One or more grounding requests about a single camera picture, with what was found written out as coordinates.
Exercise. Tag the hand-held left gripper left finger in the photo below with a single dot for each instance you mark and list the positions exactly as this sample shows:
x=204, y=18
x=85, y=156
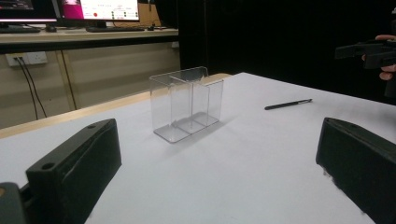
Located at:
x=74, y=174

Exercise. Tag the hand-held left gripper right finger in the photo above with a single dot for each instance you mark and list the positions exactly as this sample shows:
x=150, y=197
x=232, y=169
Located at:
x=358, y=168

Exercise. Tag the black pen with tan end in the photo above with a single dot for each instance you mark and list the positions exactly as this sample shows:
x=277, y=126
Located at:
x=286, y=104

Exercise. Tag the clear acrylic pen holder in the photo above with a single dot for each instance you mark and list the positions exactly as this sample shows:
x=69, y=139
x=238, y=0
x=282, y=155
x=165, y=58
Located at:
x=186, y=124

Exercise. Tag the black curtain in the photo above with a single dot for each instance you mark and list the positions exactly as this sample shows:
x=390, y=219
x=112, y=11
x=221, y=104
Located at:
x=264, y=37

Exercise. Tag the wooden desk with black edge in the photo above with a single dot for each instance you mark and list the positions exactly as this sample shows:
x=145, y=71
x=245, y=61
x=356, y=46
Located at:
x=93, y=39

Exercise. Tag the black computer mouse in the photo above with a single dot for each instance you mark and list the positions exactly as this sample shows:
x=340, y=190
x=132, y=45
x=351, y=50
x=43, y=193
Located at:
x=51, y=28

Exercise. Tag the black keyboard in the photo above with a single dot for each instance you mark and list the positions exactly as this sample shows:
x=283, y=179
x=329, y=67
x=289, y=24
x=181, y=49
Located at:
x=115, y=29

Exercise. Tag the computer monitor with bright screen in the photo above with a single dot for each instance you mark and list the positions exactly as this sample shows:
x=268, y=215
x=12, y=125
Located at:
x=109, y=9

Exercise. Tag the dark computer monitor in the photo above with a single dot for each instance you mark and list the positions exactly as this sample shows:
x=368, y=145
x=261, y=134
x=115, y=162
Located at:
x=25, y=12

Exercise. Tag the brown cardboard box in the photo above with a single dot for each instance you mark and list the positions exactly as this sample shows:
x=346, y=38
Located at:
x=149, y=15

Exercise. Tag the white wall power outlet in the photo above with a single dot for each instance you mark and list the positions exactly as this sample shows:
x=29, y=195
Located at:
x=34, y=58

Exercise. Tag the small white wall socket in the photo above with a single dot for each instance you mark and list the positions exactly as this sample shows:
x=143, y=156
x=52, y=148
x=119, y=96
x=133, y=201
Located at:
x=175, y=44

